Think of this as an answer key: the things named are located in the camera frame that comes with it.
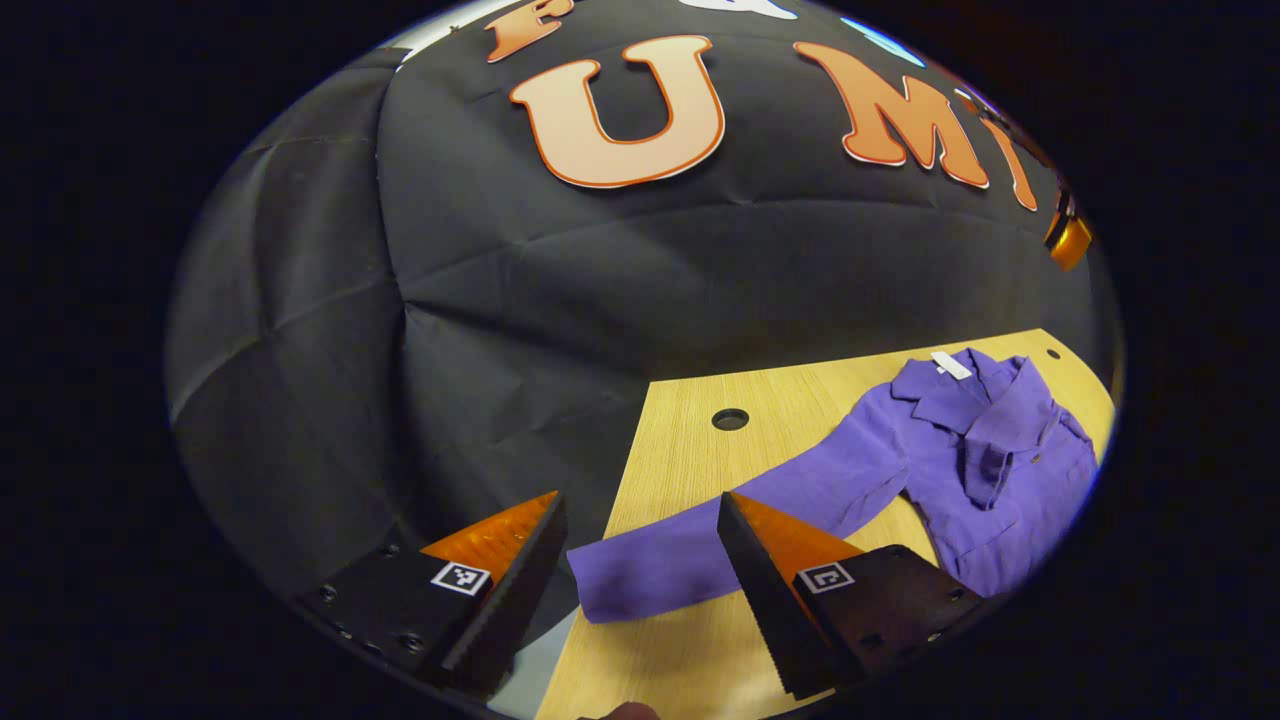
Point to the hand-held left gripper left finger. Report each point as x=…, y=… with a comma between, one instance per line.
x=515, y=600

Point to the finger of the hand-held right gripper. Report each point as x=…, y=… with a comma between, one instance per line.
x=1070, y=245

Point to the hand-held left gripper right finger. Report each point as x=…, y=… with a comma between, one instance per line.
x=765, y=600

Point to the purple shirt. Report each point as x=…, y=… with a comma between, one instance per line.
x=650, y=575

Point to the black backdrop cloth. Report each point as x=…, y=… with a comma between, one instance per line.
x=600, y=280

